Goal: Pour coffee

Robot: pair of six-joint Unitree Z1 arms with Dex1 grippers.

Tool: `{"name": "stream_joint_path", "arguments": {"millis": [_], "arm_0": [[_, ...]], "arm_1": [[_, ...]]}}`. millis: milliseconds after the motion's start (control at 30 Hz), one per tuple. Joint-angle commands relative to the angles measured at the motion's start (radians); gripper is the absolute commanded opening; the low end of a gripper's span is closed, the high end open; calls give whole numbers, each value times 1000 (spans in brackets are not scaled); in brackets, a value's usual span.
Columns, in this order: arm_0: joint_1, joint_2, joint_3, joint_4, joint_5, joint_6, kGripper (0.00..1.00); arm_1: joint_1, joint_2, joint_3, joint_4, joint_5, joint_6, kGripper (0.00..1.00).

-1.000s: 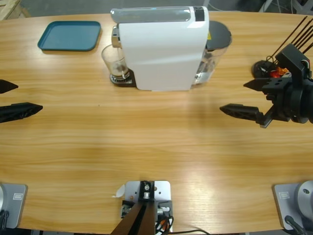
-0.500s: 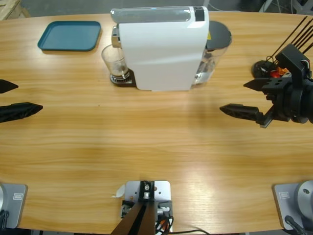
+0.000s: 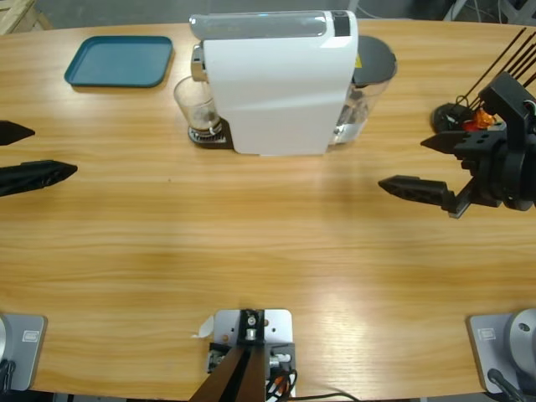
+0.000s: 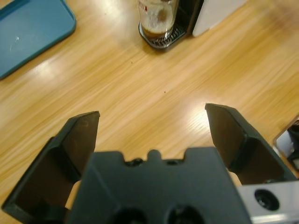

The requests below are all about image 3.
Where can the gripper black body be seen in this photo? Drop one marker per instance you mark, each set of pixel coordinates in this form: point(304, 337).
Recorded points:
point(506, 176)

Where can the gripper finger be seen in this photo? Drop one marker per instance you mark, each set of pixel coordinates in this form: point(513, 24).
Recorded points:
point(419, 190)
point(37, 175)
point(14, 133)
point(456, 141)

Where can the clear glass cup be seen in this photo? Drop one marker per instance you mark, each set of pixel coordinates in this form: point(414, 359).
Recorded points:
point(197, 104)

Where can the grey coffee machine lever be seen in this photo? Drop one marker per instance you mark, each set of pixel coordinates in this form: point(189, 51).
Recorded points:
point(259, 25)

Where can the red foil coffee capsule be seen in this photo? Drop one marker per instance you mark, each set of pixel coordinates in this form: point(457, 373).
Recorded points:
point(469, 125)

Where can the orange foil coffee capsule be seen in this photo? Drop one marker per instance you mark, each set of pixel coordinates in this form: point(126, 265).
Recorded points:
point(483, 117)

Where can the white capsule coffee machine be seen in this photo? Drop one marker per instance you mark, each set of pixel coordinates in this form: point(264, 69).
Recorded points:
point(272, 92)

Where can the coffee machine drip tray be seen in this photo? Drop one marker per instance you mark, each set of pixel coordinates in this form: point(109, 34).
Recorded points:
point(224, 140)

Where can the black capsule holder with rods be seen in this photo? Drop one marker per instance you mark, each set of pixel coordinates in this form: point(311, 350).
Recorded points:
point(444, 117)

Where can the clear water tank black lid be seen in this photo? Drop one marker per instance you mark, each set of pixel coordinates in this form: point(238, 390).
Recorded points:
point(374, 54)

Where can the teal plastic tray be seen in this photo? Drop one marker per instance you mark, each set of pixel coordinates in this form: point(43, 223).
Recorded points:
point(119, 60)

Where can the white paper tab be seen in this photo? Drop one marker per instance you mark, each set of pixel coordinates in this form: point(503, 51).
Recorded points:
point(203, 328)

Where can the grey metal frame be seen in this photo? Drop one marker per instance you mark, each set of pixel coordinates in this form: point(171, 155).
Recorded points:
point(460, 8)

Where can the arm grey base plate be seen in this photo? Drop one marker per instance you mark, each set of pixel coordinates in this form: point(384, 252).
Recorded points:
point(502, 347)
point(21, 347)

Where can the white mount block dark post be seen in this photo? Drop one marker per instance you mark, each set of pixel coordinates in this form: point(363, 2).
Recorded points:
point(276, 326)

